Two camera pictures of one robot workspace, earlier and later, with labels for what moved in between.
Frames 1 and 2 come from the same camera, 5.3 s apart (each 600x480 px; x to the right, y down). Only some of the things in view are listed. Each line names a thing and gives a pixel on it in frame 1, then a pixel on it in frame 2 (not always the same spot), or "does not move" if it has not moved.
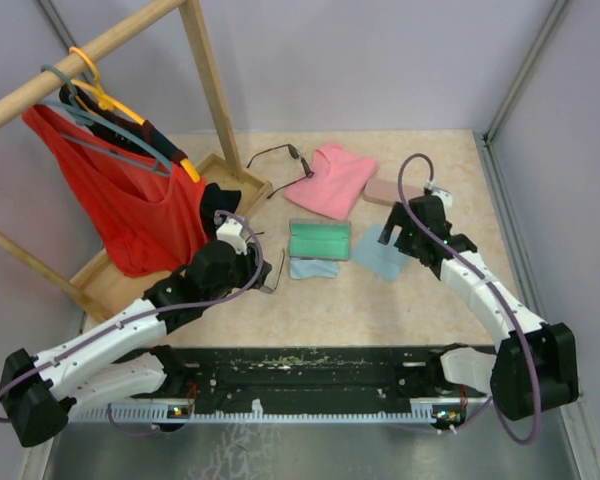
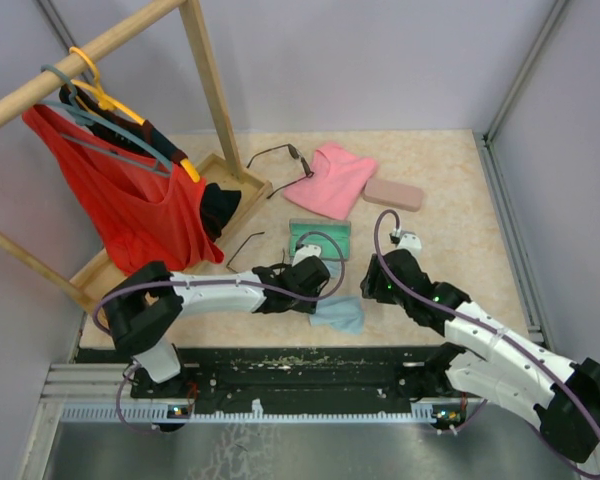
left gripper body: [244, 267] → [303, 305]
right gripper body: [405, 242] → [378, 288]
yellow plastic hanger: [107, 100] does not move
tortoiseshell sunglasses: [297, 154] does not move
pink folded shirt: [337, 181] does not move
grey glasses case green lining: [319, 238] does not move
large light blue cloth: [385, 260] → [342, 312]
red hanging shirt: [155, 220] does not move
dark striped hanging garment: [145, 136] does not move
